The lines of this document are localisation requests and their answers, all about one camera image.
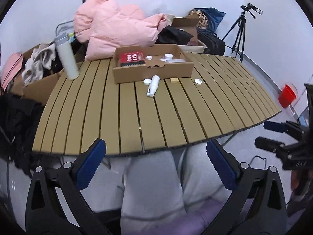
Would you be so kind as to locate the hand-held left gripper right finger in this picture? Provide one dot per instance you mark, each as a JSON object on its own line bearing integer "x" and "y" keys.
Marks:
{"x": 221, "y": 164}

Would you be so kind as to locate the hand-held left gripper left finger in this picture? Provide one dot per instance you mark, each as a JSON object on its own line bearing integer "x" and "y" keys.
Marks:
{"x": 89, "y": 164}

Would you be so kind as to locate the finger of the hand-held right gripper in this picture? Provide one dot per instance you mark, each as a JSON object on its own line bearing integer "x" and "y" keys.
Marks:
{"x": 273, "y": 126}
{"x": 267, "y": 144}

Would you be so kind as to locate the shallow cardboard box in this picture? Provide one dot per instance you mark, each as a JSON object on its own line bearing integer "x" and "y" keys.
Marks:
{"x": 156, "y": 74}

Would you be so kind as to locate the clear plastic jar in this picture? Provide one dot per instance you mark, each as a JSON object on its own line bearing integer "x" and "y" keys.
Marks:
{"x": 176, "y": 61}

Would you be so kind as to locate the red printed carton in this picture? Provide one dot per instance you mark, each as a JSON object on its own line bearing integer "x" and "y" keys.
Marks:
{"x": 132, "y": 58}

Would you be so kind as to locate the person's right leg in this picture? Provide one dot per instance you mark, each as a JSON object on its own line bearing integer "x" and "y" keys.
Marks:
{"x": 200, "y": 171}

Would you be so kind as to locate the person's leg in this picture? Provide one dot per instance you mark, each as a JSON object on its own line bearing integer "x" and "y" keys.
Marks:
{"x": 151, "y": 188}
{"x": 200, "y": 171}

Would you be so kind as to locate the red bucket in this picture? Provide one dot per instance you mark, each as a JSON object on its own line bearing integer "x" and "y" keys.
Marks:
{"x": 286, "y": 96}

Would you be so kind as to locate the tan slatted folding table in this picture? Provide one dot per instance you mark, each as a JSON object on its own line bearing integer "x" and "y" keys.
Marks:
{"x": 97, "y": 112}

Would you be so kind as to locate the black seat cushion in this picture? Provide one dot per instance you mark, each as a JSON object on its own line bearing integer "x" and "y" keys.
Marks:
{"x": 107, "y": 221}

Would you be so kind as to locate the person's left leg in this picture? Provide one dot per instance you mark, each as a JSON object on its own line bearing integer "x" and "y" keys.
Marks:
{"x": 151, "y": 188}

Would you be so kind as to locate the pile of black clothes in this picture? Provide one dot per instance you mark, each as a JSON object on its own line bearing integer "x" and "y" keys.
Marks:
{"x": 17, "y": 127}

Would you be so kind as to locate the small tan block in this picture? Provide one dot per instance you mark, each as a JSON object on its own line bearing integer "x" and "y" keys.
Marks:
{"x": 173, "y": 80}

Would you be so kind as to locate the black tripod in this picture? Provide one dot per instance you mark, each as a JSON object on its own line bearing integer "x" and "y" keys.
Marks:
{"x": 238, "y": 36}

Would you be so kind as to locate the white spray bottle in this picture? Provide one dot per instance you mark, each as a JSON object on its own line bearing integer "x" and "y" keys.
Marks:
{"x": 153, "y": 84}

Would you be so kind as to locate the black backpack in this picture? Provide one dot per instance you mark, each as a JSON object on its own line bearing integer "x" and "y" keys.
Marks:
{"x": 212, "y": 42}

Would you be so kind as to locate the white thermos bottle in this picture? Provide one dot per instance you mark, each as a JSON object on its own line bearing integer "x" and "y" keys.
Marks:
{"x": 67, "y": 56}

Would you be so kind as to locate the beige garment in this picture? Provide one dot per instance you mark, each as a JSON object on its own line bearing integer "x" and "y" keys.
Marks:
{"x": 36, "y": 63}

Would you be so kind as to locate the dark blue bag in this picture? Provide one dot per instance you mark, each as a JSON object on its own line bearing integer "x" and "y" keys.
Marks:
{"x": 216, "y": 17}

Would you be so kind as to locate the pink bag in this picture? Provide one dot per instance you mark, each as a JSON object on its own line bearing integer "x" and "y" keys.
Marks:
{"x": 11, "y": 66}

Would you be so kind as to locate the wicker ball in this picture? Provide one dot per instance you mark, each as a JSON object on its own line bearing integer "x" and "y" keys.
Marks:
{"x": 200, "y": 18}

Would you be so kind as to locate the black cloth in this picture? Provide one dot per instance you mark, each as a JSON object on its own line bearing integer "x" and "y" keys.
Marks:
{"x": 173, "y": 35}

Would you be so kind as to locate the open brown cardboard box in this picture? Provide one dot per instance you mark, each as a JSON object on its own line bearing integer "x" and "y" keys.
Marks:
{"x": 184, "y": 23}

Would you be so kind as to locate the pink down jacket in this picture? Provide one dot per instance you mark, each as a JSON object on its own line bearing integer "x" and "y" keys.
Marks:
{"x": 112, "y": 27}

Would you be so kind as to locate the white metal frame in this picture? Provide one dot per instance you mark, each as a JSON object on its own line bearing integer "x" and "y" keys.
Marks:
{"x": 60, "y": 25}

